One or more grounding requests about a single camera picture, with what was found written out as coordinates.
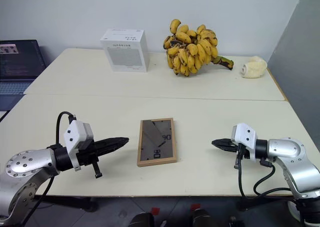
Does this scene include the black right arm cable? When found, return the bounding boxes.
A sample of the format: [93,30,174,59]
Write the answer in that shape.
[234,159,293,200]

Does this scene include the white cardboard box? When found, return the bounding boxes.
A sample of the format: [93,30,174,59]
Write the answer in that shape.
[100,28,151,73]

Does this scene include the wooden picture frame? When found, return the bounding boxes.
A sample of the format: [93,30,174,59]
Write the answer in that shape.
[136,117,178,168]

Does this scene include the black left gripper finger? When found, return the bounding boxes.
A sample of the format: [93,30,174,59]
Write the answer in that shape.
[95,136,130,148]
[96,143,128,159]

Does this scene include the dark rounded shape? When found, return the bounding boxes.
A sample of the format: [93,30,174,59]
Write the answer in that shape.
[128,211,156,227]
[191,208,219,227]

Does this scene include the black table leg base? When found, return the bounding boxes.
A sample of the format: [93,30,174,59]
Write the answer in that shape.
[32,195,99,213]
[236,197,296,212]

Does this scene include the dark open laptop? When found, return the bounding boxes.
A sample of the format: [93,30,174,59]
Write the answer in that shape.
[0,39,47,112]

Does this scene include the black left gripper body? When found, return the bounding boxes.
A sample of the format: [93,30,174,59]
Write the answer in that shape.
[74,139,103,179]

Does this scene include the bunch of yellow bananas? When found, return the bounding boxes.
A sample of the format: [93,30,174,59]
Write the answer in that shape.
[162,18,235,77]

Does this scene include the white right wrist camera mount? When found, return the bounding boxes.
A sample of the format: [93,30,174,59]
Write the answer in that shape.
[230,122,259,162]

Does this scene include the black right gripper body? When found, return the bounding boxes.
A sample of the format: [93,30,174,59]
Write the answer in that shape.
[231,141,251,170]

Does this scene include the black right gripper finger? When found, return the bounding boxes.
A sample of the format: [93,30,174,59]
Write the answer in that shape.
[212,143,238,153]
[211,138,234,146]

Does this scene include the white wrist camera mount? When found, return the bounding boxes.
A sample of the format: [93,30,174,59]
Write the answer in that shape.
[63,120,95,172]
[230,122,259,162]

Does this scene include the grey partition panel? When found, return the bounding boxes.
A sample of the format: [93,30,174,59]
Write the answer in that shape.
[266,0,320,160]

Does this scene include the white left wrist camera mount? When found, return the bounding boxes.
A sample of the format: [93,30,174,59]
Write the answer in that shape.
[63,120,95,172]

